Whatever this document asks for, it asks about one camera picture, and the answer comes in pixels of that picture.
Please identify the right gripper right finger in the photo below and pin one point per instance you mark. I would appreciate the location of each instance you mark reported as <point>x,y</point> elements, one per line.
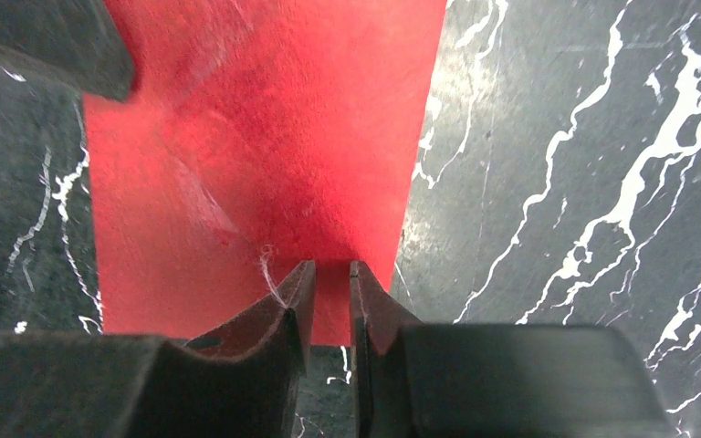
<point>418,379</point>

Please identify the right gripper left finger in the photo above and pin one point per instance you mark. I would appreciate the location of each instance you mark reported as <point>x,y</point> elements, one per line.
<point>237,380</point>

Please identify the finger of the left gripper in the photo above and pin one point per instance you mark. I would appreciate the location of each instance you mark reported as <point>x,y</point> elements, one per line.
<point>72,42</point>

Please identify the red envelope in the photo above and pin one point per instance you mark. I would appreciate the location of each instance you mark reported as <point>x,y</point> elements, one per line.
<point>258,134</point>

